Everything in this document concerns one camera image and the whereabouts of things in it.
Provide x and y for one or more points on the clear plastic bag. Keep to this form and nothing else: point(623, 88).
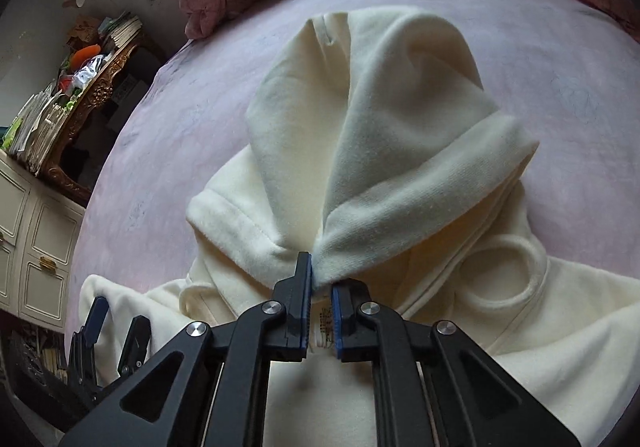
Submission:
point(92, 68)

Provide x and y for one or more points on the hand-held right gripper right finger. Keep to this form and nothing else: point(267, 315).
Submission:
point(337, 317)

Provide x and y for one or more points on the orange plush carrot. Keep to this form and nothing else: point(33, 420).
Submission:
point(85, 54)

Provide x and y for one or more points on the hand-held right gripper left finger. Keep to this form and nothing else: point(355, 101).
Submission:
point(306, 287)

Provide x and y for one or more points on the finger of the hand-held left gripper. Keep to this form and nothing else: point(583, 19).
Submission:
point(96, 319)
point(136, 339)

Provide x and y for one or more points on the cream cabinet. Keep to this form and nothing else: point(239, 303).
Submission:
point(40, 237)

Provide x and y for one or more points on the carved wooden table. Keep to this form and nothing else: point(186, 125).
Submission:
point(95, 97)

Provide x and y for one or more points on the stack of papers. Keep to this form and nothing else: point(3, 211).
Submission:
point(35, 127)

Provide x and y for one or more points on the stack of books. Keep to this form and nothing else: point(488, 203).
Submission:
point(122, 29)

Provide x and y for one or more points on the box under table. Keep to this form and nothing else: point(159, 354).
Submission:
point(132, 87)

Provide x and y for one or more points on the brown paper bag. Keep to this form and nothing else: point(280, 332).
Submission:
point(82, 29)

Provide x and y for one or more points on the cream hoodie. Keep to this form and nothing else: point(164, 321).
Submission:
point(400, 127)

